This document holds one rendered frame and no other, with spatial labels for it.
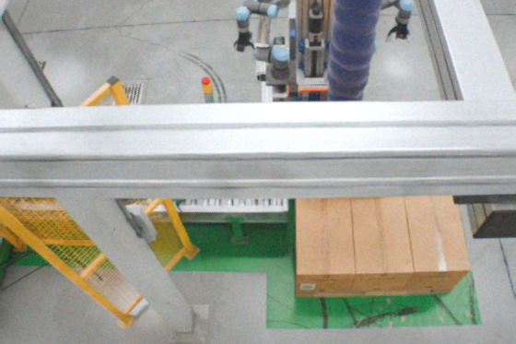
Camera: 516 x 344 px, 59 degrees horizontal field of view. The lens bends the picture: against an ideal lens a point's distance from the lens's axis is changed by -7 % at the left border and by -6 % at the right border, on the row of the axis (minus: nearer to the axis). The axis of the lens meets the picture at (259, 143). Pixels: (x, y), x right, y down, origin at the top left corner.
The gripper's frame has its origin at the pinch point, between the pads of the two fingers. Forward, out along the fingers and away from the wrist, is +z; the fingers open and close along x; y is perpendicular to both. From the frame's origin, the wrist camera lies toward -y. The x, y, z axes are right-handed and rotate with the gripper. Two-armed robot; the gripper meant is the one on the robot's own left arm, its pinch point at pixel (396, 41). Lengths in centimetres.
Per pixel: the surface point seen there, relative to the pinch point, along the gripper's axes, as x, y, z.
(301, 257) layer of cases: -64, 104, 98
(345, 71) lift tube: -41, 46, -24
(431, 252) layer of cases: 26, 104, 97
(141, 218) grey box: -141, 129, -22
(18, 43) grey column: -144, 132, -136
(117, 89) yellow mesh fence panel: -151, 79, -54
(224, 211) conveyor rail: -118, 70, 93
